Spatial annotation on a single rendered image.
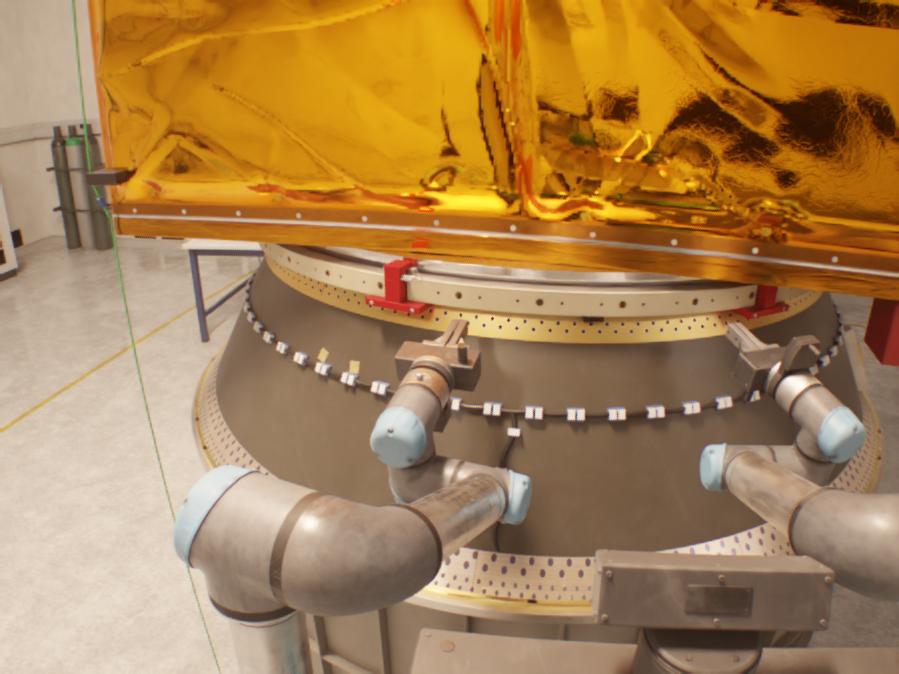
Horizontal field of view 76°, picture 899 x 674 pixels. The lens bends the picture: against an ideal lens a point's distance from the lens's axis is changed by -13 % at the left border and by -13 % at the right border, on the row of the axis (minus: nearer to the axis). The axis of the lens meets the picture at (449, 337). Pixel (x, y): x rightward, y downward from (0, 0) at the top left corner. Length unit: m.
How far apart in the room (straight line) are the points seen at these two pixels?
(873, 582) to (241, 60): 1.34
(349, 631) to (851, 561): 1.17
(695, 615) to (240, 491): 0.43
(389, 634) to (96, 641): 1.78
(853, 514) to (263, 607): 0.61
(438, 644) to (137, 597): 2.81
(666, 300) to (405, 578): 0.83
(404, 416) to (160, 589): 2.41
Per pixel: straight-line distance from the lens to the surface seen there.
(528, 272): 1.25
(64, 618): 3.24
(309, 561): 0.59
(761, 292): 1.42
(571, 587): 1.32
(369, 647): 1.62
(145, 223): 1.69
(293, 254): 1.51
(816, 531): 0.77
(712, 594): 0.37
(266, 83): 1.37
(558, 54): 1.20
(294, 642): 0.75
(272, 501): 0.63
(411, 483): 0.98
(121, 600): 3.21
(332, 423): 1.43
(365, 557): 0.60
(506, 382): 1.27
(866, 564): 0.74
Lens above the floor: 2.11
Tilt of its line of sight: 23 degrees down
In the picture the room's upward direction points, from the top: straight up
